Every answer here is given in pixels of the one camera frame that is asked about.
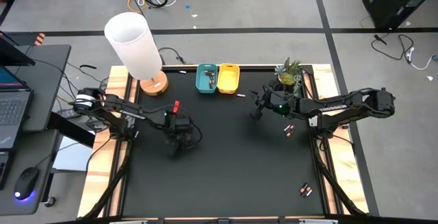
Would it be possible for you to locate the yellow plastic bin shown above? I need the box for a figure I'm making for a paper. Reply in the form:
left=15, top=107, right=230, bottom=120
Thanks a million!
left=216, top=62, right=241, bottom=95

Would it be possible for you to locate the white charger cable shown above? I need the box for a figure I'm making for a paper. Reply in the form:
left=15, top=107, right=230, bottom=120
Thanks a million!
left=404, top=47, right=438, bottom=71

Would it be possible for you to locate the grey desk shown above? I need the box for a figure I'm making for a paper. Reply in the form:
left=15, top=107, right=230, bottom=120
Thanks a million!
left=0, top=44, right=97, bottom=217

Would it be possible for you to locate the open laptop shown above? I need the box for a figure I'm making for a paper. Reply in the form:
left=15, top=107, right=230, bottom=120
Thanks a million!
left=0, top=64, right=35, bottom=151

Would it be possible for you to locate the black computer tower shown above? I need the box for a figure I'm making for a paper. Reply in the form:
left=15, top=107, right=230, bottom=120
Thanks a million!
left=355, top=0, right=438, bottom=32

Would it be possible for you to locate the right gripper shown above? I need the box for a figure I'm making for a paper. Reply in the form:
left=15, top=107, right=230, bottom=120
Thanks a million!
left=248, top=88, right=299, bottom=121

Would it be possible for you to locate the teal plastic bin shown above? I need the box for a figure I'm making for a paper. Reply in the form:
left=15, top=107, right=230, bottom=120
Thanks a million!
left=195, top=62, right=219, bottom=95

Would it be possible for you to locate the potted succulent plant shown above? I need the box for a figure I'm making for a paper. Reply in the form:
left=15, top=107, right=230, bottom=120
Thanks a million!
left=272, top=56, right=305, bottom=97

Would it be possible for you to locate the black frame strut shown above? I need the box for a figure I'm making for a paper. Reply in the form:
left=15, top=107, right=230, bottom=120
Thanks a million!
left=313, top=136, right=368, bottom=217
left=81, top=138, right=133, bottom=220

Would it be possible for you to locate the black floor cable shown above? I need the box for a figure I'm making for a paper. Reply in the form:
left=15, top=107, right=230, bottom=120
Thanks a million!
left=370, top=33, right=415, bottom=62
left=157, top=47, right=188, bottom=66

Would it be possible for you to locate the white shade table lamp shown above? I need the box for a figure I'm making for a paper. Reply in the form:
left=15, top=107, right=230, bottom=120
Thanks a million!
left=103, top=11, right=170, bottom=97

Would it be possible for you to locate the black computer mouse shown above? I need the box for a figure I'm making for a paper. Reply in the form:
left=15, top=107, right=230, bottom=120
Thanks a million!
left=13, top=166, right=40, bottom=201

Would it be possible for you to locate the black monitor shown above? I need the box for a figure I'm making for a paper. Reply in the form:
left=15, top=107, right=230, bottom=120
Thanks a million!
left=0, top=32, right=37, bottom=67

